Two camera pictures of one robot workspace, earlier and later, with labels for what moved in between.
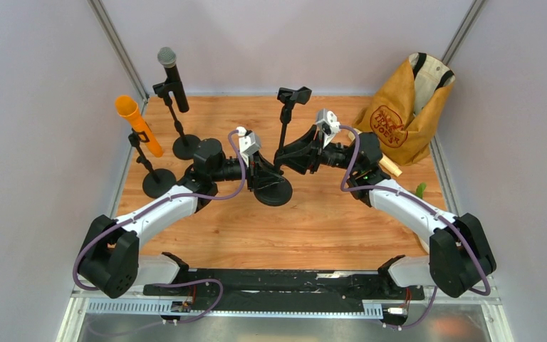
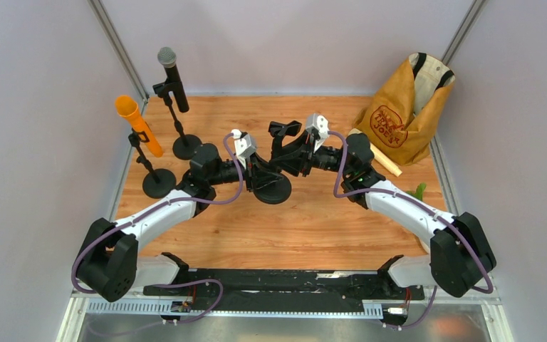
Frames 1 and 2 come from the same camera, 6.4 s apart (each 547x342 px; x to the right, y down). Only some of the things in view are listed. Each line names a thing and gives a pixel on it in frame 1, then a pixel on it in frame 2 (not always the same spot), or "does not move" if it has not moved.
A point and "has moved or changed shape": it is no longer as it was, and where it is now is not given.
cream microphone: (385, 161) does not move
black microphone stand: (280, 193) has moved or changed shape
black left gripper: (255, 173) does not move
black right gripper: (300, 157) does not move
